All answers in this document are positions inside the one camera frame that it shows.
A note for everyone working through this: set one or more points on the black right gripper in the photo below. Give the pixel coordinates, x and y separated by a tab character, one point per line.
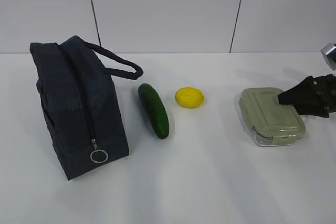
303	96

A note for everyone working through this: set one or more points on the green lid glass food container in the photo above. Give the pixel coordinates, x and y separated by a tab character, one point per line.
271	123

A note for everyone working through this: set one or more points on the yellow lemon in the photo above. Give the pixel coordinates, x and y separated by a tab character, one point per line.
189	97

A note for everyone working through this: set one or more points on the green cucumber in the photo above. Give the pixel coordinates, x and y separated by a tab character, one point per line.
155	110

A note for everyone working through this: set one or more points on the dark blue lunch bag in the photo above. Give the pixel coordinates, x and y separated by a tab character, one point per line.
80	104

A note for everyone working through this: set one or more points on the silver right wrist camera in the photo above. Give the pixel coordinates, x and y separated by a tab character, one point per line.
328	53

